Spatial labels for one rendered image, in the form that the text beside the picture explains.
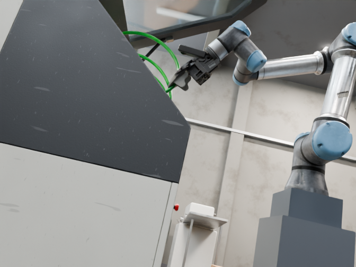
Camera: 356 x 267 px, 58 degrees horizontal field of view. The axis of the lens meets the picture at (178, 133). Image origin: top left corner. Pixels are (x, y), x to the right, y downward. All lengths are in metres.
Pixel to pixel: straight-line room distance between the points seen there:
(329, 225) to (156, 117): 0.65
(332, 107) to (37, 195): 0.95
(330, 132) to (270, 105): 7.07
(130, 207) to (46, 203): 0.21
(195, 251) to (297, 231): 4.27
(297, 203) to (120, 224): 0.60
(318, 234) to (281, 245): 0.13
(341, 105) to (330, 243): 0.45
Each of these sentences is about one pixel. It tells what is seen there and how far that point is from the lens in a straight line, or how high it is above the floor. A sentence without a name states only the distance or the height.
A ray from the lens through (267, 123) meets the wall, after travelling 7.99.
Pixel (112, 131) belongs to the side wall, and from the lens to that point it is 0.88.
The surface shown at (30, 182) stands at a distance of 0.90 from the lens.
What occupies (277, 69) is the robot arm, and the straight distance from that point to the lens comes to 1.36.
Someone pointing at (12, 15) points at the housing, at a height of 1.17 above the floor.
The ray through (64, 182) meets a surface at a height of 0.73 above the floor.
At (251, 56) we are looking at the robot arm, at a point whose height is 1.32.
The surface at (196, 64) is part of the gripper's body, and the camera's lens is 1.23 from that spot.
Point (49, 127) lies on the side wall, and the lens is 0.92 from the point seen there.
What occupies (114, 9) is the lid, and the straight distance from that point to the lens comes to 1.54.
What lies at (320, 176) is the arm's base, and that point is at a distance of 1.25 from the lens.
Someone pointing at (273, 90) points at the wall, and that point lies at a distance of 8.37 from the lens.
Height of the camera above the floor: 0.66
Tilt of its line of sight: 18 degrees up
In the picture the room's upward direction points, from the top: 13 degrees clockwise
